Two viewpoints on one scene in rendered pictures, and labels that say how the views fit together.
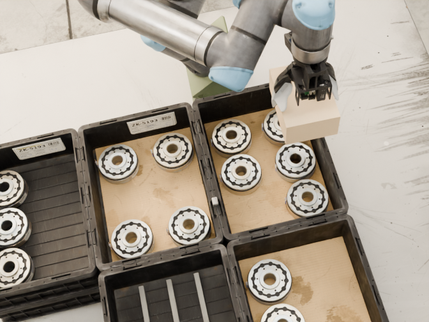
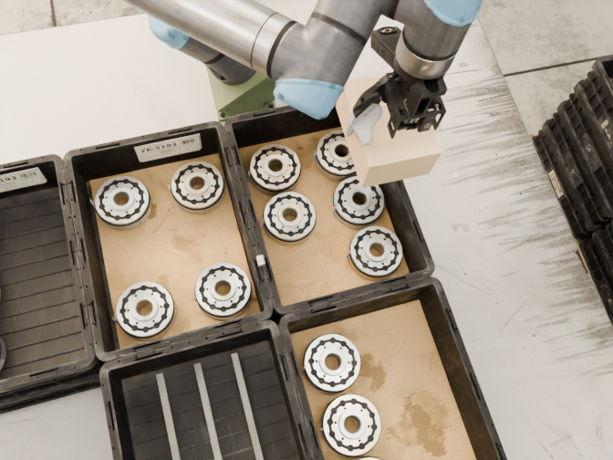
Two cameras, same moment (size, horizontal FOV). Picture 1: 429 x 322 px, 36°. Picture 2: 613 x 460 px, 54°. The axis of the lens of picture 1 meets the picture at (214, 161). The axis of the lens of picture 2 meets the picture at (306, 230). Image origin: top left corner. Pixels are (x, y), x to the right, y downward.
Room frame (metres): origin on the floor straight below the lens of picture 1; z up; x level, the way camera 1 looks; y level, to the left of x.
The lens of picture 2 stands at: (0.34, 0.08, 1.95)
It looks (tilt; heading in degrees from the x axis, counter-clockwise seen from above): 68 degrees down; 337
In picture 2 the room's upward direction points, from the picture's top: 12 degrees clockwise
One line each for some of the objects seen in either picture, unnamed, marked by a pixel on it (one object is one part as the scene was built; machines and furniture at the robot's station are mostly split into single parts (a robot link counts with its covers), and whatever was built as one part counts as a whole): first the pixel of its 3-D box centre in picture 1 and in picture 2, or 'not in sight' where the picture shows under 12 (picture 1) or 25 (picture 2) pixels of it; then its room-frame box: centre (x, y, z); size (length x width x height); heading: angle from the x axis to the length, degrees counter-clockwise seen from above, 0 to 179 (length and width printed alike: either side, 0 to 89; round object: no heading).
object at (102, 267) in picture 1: (147, 183); (165, 233); (0.75, 0.17, 0.92); 0.40 x 0.30 x 0.02; 4
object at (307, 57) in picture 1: (312, 43); (429, 47); (0.78, -0.22, 1.32); 0.08 x 0.08 x 0.05
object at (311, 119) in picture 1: (303, 101); (386, 128); (0.80, -0.22, 1.08); 0.16 x 0.12 x 0.07; 3
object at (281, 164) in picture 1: (295, 160); (358, 200); (0.78, -0.20, 0.86); 0.10 x 0.10 x 0.01
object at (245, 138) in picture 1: (231, 135); (275, 166); (0.88, -0.05, 0.86); 0.10 x 0.10 x 0.01
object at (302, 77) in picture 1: (309, 71); (413, 88); (0.78, -0.22, 1.24); 0.09 x 0.08 x 0.12; 3
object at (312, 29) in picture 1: (311, 16); (441, 4); (0.78, -0.22, 1.40); 0.09 x 0.08 x 0.11; 49
